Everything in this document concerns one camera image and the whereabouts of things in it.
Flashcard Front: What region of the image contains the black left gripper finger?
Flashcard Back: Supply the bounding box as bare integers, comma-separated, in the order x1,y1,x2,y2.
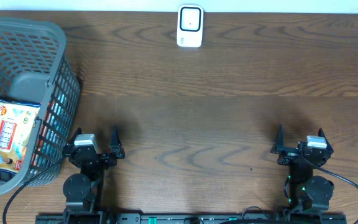
109,126,122,154
68,128,82,145

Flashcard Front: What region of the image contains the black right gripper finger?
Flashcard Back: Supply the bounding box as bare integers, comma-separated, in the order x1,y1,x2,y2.
273,124,284,148
318,128,329,146

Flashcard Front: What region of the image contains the yellow snack bag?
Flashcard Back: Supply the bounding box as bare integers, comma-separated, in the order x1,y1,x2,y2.
0,99,41,174

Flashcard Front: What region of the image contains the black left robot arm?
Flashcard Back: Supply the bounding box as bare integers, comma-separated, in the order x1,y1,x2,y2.
63,127,125,223

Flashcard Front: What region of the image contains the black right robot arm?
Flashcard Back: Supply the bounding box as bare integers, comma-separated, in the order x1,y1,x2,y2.
270,126,334,222

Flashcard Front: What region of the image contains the white barcode scanner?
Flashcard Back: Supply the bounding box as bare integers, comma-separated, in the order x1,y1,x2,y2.
177,4,204,48

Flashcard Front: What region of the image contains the grey plastic shopping basket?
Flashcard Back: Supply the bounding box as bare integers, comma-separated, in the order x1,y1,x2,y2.
0,17,80,195

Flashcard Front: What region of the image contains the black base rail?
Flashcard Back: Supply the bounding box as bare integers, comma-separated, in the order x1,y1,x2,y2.
35,212,347,224

